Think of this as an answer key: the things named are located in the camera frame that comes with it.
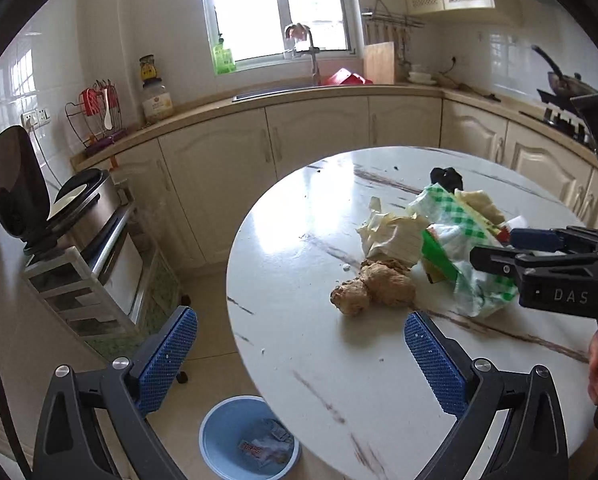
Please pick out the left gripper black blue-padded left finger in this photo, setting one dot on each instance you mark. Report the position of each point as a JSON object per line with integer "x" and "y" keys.
{"x": 69, "y": 442}

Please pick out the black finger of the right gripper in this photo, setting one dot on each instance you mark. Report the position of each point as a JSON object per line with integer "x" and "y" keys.
{"x": 496, "y": 260}

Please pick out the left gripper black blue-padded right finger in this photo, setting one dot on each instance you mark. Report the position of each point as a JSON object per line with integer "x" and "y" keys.
{"x": 532, "y": 443}

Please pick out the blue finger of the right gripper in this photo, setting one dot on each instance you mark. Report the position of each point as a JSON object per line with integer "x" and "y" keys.
{"x": 535, "y": 239}

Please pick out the green checkered plastic bag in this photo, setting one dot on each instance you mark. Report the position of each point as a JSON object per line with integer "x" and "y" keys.
{"x": 454, "y": 230}

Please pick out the yellow snack packet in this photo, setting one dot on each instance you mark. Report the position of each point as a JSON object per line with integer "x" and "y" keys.
{"x": 481, "y": 203}

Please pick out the white paper tissue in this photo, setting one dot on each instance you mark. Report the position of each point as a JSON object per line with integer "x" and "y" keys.
{"x": 388, "y": 236}

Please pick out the brown ginger root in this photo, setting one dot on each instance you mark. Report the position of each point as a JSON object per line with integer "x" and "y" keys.
{"x": 384, "y": 283}

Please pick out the red snack wrapper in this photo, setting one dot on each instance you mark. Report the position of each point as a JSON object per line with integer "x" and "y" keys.
{"x": 503, "y": 236}

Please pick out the crumpled black trash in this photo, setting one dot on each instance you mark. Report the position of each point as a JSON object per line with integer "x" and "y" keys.
{"x": 448, "y": 178}

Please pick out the blue plastic trash bin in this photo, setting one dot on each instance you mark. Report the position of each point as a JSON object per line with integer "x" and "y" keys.
{"x": 241, "y": 438}

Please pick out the chrome kitchen faucet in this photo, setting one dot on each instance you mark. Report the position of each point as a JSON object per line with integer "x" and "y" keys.
{"x": 300, "y": 33}

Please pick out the white rolling storage cart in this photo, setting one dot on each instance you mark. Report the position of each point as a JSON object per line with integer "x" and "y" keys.
{"x": 113, "y": 295}

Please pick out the gas stove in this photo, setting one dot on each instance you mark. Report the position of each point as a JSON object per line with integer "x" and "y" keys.
{"x": 558, "y": 113}

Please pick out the round white marble table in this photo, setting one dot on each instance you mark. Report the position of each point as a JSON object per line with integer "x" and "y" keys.
{"x": 354, "y": 389}

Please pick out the black frying pan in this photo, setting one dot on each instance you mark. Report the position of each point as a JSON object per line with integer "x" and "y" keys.
{"x": 561, "y": 84}

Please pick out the white bowls stack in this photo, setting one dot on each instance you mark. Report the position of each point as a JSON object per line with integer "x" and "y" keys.
{"x": 419, "y": 74}

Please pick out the black rice cooker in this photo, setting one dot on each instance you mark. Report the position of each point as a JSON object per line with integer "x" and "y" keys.
{"x": 83, "y": 207}

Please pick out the wooden cutting board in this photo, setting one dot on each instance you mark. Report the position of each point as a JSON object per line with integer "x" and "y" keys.
{"x": 379, "y": 63}

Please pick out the red basin in sink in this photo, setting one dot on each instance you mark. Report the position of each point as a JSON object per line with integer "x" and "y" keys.
{"x": 344, "y": 77}

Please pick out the clear jar yellow label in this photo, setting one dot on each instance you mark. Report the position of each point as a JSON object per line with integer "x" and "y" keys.
{"x": 156, "y": 100}

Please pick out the green bottle on windowsill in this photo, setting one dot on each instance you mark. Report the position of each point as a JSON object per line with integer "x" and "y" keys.
{"x": 222, "y": 58}

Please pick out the window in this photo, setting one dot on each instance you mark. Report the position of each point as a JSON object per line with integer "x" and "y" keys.
{"x": 254, "y": 29}

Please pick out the wall utensil rail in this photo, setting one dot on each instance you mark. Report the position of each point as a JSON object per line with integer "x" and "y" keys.
{"x": 381, "y": 25}

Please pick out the wire utensil rack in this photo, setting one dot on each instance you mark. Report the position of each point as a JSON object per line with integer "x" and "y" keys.
{"x": 96, "y": 118}

